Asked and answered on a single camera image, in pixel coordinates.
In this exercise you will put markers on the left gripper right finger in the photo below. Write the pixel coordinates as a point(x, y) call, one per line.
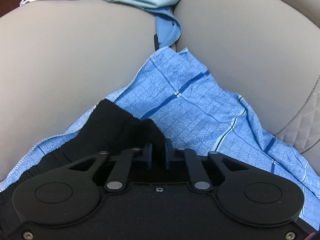
point(246, 193)

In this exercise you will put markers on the black pants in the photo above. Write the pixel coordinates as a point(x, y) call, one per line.
point(109, 128)

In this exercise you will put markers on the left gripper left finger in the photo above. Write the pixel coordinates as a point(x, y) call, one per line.
point(89, 192)

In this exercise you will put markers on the blue checkered blanket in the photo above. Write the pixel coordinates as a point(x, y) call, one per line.
point(178, 93)

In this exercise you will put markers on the beige leather sofa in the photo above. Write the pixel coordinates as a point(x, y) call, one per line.
point(60, 57)

